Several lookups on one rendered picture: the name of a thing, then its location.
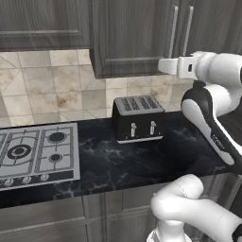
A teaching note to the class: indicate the silver hob knob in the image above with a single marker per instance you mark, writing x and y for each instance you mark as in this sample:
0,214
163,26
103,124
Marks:
26,180
44,177
8,181

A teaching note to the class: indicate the silver gas hob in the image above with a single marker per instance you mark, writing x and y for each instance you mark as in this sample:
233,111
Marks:
38,151

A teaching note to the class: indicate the grey wood drawer front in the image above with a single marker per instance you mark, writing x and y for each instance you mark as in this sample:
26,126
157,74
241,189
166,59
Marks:
132,198
41,214
217,186

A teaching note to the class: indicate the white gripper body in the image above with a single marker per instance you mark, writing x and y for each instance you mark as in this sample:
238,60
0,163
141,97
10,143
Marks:
168,66

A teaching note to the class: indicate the black four-slot toaster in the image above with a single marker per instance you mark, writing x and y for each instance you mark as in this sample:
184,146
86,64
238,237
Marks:
138,124

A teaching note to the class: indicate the dark wood wall cabinet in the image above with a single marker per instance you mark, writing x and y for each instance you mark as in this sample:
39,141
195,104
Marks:
41,22

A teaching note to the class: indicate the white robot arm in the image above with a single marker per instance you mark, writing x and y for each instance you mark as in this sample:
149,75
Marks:
201,209

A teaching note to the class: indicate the grey wood base cabinet door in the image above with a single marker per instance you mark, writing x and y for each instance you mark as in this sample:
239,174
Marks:
129,228
47,234

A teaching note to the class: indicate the dark wood cabinet door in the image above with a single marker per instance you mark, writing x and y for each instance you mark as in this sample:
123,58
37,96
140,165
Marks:
132,34
217,25

